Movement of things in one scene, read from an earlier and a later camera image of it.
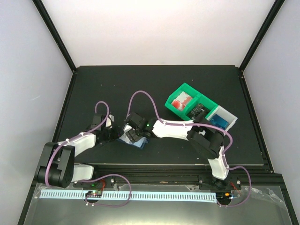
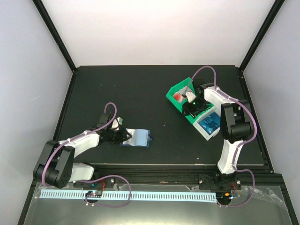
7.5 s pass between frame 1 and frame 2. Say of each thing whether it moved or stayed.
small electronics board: stayed
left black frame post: stayed
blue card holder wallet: stayed
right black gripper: moved
